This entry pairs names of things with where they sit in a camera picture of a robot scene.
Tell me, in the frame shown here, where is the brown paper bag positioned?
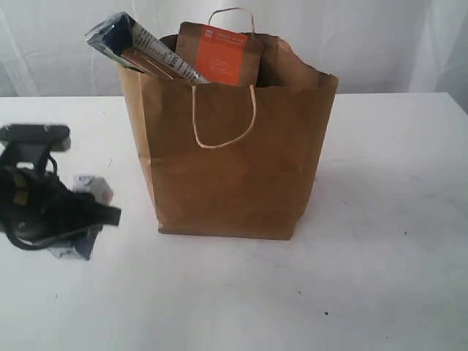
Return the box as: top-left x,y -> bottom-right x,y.
118,34 -> 339,240

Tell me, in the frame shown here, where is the brown pouch orange label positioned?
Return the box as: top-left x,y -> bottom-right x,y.
175,22 -> 264,86

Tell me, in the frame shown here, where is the black strap cable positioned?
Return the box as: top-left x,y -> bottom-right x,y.
0,222 -> 92,252

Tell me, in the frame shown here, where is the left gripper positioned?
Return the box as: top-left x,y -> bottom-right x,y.
1,124 -> 121,241

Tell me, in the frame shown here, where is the small milk carton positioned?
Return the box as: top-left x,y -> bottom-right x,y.
48,175 -> 113,261

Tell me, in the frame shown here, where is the spaghetti packet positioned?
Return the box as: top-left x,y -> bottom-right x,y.
85,12 -> 208,85

